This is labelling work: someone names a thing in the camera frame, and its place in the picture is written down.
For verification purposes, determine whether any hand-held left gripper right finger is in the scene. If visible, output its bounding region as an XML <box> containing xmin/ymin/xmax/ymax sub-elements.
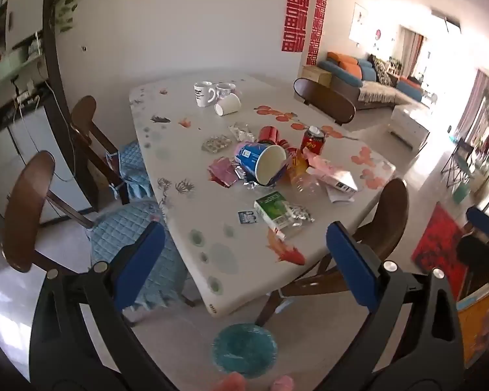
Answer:
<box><xmin>327</xmin><ymin>222</ymin><xmax>465</xmax><ymax>391</ymax></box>

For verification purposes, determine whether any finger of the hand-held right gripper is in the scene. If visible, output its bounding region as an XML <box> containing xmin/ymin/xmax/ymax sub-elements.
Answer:
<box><xmin>456</xmin><ymin>234</ymin><xmax>489</xmax><ymax>292</ymax></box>
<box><xmin>467</xmin><ymin>207</ymin><xmax>489</xmax><ymax>241</ymax></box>

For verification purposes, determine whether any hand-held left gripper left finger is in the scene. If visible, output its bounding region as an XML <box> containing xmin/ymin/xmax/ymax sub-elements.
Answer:
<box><xmin>28</xmin><ymin>222</ymin><xmax>176</xmax><ymax>391</ymax></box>

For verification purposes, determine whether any white paper scrap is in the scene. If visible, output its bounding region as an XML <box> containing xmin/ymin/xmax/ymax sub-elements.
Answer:
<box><xmin>325</xmin><ymin>187</ymin><xmax>356</xmax><ymax>204</ymax></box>

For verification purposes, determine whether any pink cardboard box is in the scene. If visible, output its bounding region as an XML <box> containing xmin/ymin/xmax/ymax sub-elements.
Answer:
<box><xmin>304</xmin><ymin>151</ymin><xmax>358</xmax><ymax>195</ymax></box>

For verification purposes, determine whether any red drink can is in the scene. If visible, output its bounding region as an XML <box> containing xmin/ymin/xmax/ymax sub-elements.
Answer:
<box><xmin>301</xmin><ymin>126</ymin><xmax>326</xmax><ymax>156</ymax></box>

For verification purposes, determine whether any teal lined waste bin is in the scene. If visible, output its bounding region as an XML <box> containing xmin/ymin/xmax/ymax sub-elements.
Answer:
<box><xmin>211</xmin><ymin>323</ymin><xmax>278</xmax><ymax>379</ymax></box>

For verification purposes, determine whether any teal bucket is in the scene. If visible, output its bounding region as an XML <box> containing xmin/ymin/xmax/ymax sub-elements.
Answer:
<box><xmin>452</xmin><ymin>182</ymin><xmax>470</xmax><ymax>204</ymax></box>

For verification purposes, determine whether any red rug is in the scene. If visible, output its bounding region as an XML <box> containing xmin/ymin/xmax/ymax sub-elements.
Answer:
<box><xmin>411</xmin><ymin>201</ymin><xmax>469</xmax><ymax>300</ymax></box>

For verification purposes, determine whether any blue quilted seat cushion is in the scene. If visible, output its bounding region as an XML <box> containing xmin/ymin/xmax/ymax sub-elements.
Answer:
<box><xmin>108</xmin><ymin>140</ymin><xmax>153</xmax><ymax>200</ymax></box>
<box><xmin>90</xmin><ymin>200</ymin><xmax>188</xmax><ymax>314</ymax></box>

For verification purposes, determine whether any wooden dining chair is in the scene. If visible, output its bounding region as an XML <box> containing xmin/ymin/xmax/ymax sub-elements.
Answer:
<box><xmin>70</xmin><ymin>95</ymin><xmax>131</xmax><ymax>206</ymax></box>
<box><xmin>2</xmin><ymin>151</ymin><xmax>196</xmax><ymax>308</ymax></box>
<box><xmin>293</xmin><ymin>77</ymin><xmax>357</xmax><ymax>127</ymax></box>
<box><xmin>279</xmin><ymin>178</ymin><xmax>410</xmax><ymax>298</ymax></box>

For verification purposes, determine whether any orange and blue object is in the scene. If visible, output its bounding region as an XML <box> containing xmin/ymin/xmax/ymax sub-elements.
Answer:
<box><xmin>458</xmin><ymin>291</ymin><xmax>489</xmax><ymax>367</ymax></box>

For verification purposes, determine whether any folding chair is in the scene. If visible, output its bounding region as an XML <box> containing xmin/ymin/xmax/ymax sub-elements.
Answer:
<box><xmin>440</xmin><ymin>138</ymin><xmax>475</xmax><ymax>188</ymax></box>

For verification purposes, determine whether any crumpled silver foil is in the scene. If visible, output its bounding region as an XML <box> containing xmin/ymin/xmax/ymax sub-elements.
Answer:
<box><xmin>286</xmin><ymin>203</ymin><xmax>316</xmax><ymax>225</ymax></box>
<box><xmin>233</xmin><ymin>166</ymin><xmax>258</xmax><ymax>191</ymax></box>

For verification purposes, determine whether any clear plastic bottle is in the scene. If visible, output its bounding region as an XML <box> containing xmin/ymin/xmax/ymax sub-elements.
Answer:
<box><xmin>289</xmin><ymin>173</ymin><xmax>323</xmax><ymax>195</ymax></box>

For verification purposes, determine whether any green cardboard box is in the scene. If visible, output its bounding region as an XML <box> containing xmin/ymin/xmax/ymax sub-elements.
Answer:
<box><xmin>254</xmin><ymin>191</ymin><xmax>300</xmax><ymax>232</ymax></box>

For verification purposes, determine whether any orange snack wrapper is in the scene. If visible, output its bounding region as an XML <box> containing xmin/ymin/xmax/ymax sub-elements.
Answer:
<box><xmin>286</xmin><ymin>149</ymin><xmax>310</xmax><ymax>184</ymax></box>

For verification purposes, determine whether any pink plastic wrapper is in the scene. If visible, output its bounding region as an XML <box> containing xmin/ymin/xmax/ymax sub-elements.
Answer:
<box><xmin>208</xmin><ymin>157</ymin><xmax>239</xmax><ymax>188</ymax></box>

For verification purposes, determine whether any white coffee table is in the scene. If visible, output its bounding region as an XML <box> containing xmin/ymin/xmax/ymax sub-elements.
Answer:
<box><xmin>388</xmin><ymin>104</ymin><xmax>430</xmax><ymax>149</ymax></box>

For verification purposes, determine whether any pink slipper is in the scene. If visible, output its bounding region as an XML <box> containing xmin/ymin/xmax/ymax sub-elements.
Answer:
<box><xmin>213</xmin><ymin>372</ymin><xmax>246</xmax><ymax>391</ymax></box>
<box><xmin>271</xmin><ymin>376</ymin><xmax>297</xmax><ymax>391</ymax></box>

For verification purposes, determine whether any pill blister pack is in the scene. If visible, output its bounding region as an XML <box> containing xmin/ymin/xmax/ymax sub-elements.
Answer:
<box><xmin>201</xmin><ymin>136</ymin><xmax>233</xmax><ymax>154</ymax></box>

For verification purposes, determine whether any wooden table leg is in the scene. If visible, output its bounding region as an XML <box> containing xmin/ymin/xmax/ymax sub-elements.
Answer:
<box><xmin>128</xmin><ymin>74</ymin><xmax>397</xmax><ymax>326</ymax></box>

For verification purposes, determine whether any blue paper noodle bowl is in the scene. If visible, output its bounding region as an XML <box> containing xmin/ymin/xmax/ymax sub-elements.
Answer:
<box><xmin>234</xmin><ymin>141</ymin><xmax>288</xmax><ymax>188</ymax></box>

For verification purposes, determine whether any silver foil wrapper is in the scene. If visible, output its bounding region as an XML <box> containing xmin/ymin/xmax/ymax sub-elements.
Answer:
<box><xmin>228</xmin><ymin>122</ymin><xmax>258</xmax><ymax>143</ymax></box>

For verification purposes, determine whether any white kitchen cabinet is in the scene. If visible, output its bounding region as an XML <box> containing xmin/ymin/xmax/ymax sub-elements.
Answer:
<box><xmin>0</xmin><ymin>102</ymin><xmax>94</xmax><ymax>224</ymax></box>

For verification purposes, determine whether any sofa with colourful cushions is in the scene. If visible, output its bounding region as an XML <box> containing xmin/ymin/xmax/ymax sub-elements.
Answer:
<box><xmin>318</xmin><ymin>51</ymin><xmax>426</xmax><ymax>110</ymax></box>

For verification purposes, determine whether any white mug with black print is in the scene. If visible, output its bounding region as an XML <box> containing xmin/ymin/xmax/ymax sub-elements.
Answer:
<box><xmin>193</xmin><ymin>81</ymin><xmax>217</xmax><ymax>108</ymax></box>

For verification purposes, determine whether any plain white cup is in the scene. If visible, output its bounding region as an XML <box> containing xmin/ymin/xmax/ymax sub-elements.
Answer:
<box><xmin>214</xmin><ymin>93</ymin><xmax>242</xmax><ymax>116</ymax></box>

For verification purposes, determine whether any window curtain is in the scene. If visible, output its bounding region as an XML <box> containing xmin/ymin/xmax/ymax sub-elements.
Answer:
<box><xmin>403</xmin><ymin>28</ymin><xmax>424</xmax><ymax>78</ymax></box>

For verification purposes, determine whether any wooden side box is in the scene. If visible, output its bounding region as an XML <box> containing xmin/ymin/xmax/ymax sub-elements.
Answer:
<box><xmin>302</xmin><ymin>65</ymin><xmax>333</xmax><ymax>87</ymax></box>

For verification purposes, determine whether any dark framed sliding glass door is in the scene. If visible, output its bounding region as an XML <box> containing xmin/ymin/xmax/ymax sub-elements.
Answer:
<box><xmin>43</xmin><ymin>0</ymin><xmax>96</xmax><ymax>212</ymax></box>

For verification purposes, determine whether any white upper cabinet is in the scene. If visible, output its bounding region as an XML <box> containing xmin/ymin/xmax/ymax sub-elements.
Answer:
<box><xmin>4</xmin><ymin>0</ymin><xmax>50</xmax><ymax>50</ymax></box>

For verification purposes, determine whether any white cable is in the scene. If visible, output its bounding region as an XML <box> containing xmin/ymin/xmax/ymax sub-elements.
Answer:
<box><xmin>12</xmin><ymin>85</ymin><xmax>74</xmax><ymax>182</ymax></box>

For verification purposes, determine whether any framed wall picture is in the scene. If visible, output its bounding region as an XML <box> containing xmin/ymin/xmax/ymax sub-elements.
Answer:
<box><xmin>349</xmin><ymin>3</ymin><xmax>368</xmax><ymax>43</ymax></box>

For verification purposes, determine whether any red wall hanging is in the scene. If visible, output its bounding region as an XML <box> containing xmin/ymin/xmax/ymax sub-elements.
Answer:
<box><xmin>307</xmin><ymin>0</ymin><xmax>331</xmax><ymax>66</ymax></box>
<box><xmin>281</xmin><ymin>0</ymin><xmax>314</xmax><ymax>53</ymax></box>

